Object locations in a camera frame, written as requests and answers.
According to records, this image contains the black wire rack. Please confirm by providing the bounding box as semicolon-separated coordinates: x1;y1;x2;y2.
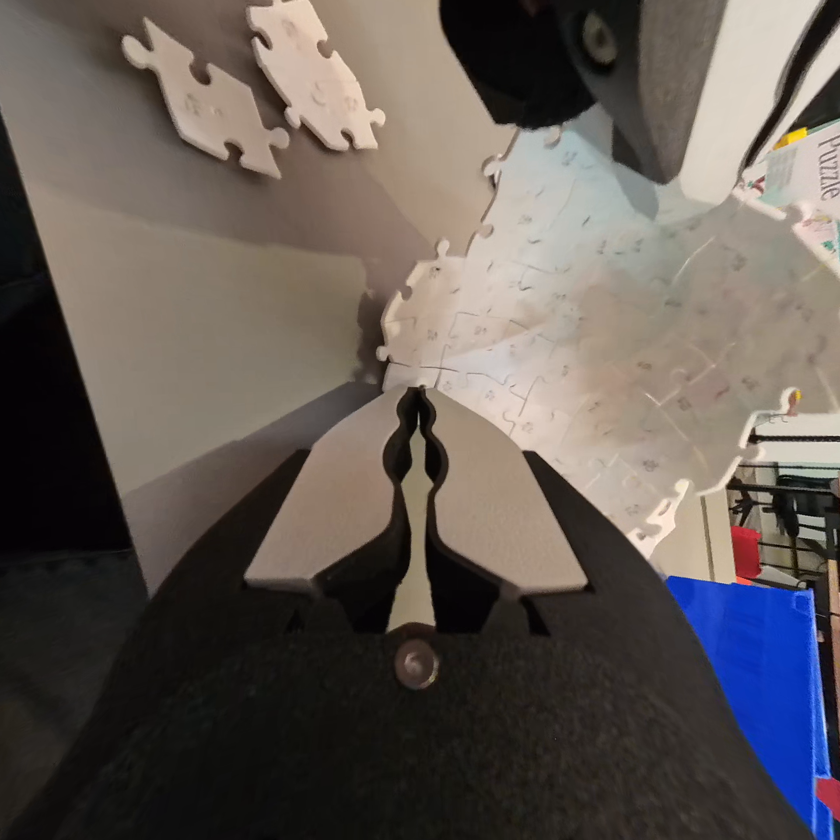
728;430;840;592

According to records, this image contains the red plastic bin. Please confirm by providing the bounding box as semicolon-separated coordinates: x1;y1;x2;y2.
730;525;763;580

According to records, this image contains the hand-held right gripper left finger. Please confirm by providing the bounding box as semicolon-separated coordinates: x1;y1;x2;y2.
244;387;421;634

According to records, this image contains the white puzzle ball shell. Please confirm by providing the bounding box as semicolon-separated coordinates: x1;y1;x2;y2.
376;105;840;559

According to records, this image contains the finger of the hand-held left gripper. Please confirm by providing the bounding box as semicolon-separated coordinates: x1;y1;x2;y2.
679;0;826;204
755;13;840;158

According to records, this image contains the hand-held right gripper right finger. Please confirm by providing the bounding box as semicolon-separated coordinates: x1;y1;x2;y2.
416;387;589;634

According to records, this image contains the blue plastic bin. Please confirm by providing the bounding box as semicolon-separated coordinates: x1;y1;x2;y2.
666;576;840;840

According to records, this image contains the colourful puzzle ball box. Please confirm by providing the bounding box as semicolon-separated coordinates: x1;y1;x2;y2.
738;117;840;217

